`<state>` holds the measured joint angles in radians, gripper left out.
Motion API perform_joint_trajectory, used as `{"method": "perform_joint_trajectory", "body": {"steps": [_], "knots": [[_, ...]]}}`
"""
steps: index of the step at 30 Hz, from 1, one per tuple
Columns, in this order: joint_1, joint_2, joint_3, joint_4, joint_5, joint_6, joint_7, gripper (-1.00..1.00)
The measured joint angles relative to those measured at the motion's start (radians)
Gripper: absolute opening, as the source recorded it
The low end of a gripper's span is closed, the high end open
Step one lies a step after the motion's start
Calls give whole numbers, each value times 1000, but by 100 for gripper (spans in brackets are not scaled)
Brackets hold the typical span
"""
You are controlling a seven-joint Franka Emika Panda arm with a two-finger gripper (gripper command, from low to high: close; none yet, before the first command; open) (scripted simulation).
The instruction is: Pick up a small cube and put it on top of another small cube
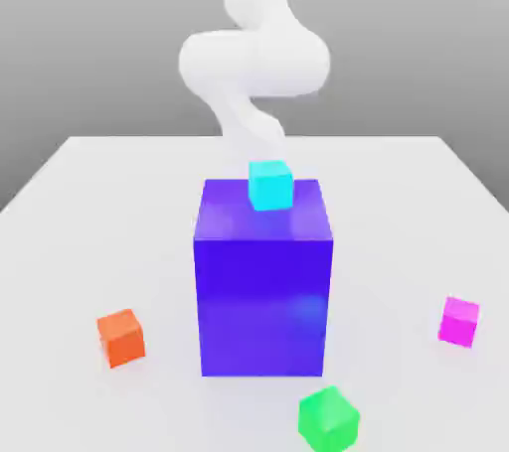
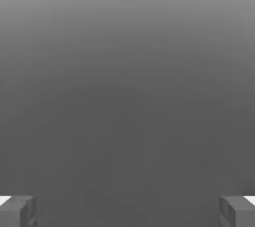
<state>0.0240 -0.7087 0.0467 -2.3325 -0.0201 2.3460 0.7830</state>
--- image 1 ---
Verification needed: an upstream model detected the large blue box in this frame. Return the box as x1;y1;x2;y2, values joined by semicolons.
193;178;334;378

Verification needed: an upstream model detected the small green cube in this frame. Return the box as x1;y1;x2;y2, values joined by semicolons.
297;384;362;452

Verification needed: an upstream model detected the small magenta cube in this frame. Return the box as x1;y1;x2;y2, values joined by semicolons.
437;295;481;349

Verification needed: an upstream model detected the small cyan cube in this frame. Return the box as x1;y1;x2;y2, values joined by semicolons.
248;159;295;212

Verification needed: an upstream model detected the small orange cube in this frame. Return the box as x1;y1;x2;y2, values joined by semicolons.
95;308;147;370

